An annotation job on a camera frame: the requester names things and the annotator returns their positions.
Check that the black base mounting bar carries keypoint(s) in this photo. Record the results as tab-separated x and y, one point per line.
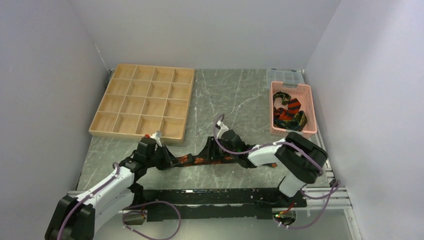
170	204

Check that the red striped tie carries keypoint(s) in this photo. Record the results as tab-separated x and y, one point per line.
283	116

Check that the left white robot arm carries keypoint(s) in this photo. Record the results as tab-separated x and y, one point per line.
79	217

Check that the clear plastic organizer box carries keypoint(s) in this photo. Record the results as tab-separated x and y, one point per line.
292	77

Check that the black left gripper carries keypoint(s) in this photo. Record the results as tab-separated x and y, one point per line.
168	160

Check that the black tie orange flowers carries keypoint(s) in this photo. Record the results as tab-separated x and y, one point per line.
199	160

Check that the pink perforated plastic basket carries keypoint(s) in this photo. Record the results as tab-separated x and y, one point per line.
303	93

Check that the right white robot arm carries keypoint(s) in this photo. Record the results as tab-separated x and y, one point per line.
302	158

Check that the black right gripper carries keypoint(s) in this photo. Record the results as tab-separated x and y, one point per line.
210	148

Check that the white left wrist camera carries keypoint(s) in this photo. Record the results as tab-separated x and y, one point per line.
156	136

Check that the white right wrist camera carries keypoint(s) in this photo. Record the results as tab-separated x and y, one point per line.
221	127

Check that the aluminium frame rail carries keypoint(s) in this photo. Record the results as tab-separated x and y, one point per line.
331	200

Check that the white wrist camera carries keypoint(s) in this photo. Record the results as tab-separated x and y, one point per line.
221	127
156	136

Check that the wooden compartment tray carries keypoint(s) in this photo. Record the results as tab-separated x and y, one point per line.
140	100

